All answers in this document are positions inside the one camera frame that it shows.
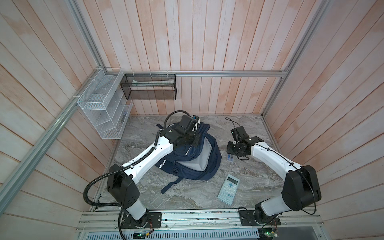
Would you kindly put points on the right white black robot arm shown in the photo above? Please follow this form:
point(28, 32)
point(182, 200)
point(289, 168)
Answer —
point(301, 185)

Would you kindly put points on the black mesh wall basket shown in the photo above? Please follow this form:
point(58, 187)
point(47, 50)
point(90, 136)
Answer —
point(149, 87)

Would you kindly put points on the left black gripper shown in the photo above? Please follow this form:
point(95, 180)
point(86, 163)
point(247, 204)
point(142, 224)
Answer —
point(196, 142)

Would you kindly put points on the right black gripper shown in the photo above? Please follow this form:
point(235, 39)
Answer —
point(229, 150)

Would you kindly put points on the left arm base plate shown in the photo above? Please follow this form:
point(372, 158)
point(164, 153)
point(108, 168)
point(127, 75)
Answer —
point(149, 220)

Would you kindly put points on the light blue calculator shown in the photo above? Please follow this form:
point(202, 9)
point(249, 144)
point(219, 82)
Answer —
point(229, 190)

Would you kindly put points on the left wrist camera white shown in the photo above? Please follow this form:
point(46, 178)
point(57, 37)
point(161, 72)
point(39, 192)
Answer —
point(195, 120)

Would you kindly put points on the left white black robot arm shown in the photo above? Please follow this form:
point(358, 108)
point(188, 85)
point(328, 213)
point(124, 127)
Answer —
point(122, 183)

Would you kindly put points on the white wire mesh shelf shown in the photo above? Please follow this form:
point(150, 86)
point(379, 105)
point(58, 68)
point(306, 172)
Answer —
point(104, 103)

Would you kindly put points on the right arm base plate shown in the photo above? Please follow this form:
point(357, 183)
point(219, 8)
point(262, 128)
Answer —
point(257, 218)

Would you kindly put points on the aluminium front rail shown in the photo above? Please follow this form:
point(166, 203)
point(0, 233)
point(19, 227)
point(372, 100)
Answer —
point(208, 224)

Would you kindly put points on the navy blue student backpack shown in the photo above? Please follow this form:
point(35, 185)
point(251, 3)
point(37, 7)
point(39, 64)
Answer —
point(194, 163)

